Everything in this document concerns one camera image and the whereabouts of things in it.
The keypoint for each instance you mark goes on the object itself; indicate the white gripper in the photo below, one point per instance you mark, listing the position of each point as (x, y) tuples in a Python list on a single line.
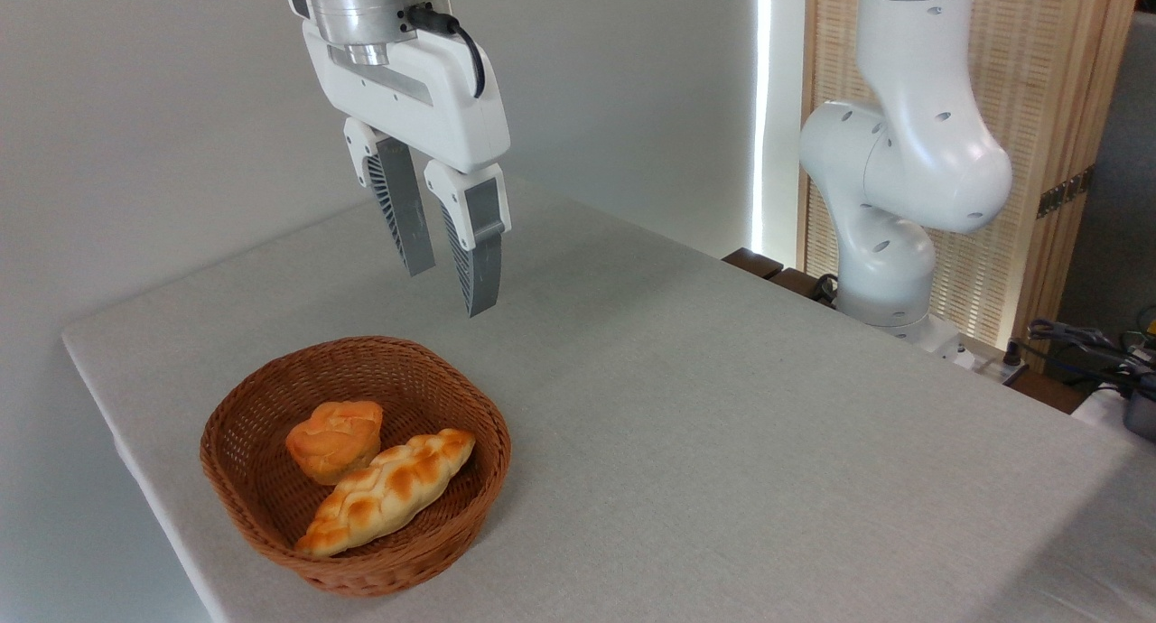
[(424, 108)]

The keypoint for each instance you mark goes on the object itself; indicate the metal screen hinge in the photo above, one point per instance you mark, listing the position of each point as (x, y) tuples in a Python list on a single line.
[(1066, 192)]

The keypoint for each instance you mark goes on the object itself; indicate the long braided bread loaf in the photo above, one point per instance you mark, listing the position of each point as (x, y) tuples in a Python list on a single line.
[(388, 492)]

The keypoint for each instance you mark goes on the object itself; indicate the round orange bread bun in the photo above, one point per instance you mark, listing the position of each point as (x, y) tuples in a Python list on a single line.
[(334, 438)]

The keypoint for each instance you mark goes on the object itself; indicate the wooden bamboo folding screen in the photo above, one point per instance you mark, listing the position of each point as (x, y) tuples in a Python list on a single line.
[(1048, 63)]

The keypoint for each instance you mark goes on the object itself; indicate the brown wicker basket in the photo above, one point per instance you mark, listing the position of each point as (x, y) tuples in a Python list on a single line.
[(262, 451)]

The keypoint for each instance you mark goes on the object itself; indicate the grey tablecloth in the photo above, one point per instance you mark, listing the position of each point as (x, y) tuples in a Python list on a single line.
[(722, 424)]

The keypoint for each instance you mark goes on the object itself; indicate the dark brown wooden table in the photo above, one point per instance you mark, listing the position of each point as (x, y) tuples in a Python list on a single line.
[(754, 262)]

